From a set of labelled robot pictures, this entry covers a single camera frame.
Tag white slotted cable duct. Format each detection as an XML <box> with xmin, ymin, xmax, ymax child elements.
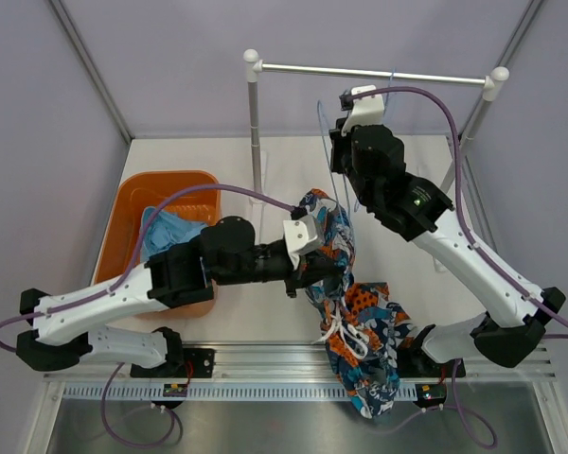
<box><xmin>63</xmin><ymin>382</ymin><xmax>417</xmax><ymax>401</ymax></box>

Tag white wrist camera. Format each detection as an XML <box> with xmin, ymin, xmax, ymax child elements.
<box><xmin>340</xmin><ymin>85</ymin><xmax>385</xmax><ymax>136</ymax></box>
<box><xmin>283</xmin><ymin>215</ymin><xmax>324</xmax><ymax>270</ymax></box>

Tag patterned orange blue shorts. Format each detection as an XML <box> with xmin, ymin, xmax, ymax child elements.
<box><xmin>299</xmin><ymin>188</ymin><xmax>418</xmax><ymax>419</ymax></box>

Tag light blue shorts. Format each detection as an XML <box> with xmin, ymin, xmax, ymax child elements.
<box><xmin>139</xmin><ymin>206</ymin><xmax>207</xmax><ymax>262</ymax></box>

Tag metal clothes rack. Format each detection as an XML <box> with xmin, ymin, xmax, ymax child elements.
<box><xmin>241</xmin><ymin>48</ymin><xmax>510</xmax><ymax>273</ymax></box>

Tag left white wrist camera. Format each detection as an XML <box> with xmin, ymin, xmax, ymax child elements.
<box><xmin>283</xmin><ymin>215</ymin><xmax>324</xmax><ymax>270</ymax></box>

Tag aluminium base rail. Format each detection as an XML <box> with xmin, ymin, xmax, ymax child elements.
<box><xmin>44</xmin><ymin>342</ymin><xmax>558</xmax><ymax>382</ymax></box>

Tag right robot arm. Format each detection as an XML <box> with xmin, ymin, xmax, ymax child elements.
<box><xmin>328</xmin><ymin>118</ymin><xmax>565</xmax><ymax>375</ymax></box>

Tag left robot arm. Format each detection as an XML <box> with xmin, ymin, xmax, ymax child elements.
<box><xmin>15</xmin><ymin>216</ymin><xmax>343</xmax><ymax>377</ymax></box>

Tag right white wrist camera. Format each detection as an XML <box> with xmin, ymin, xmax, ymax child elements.
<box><xmin>340</xmin><ymin>85</ymin><xmax>385</xmax><ymax>136</ymax></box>

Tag blue wire hanger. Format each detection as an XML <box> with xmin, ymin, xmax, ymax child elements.
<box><xmin>385</xmin><ymin>68</ymin><xmax>399</xmax><ymax>114</ymax></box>
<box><xmin>316</xmin><ymin>99</ymin><xmax>359</xmax><ymax>215</ymax></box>

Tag orange plastic basket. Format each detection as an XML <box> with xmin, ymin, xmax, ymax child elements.
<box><xmin>93</xmin><ymin>169</ymin><xmax>222</xmax><ymax>319</ymax></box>

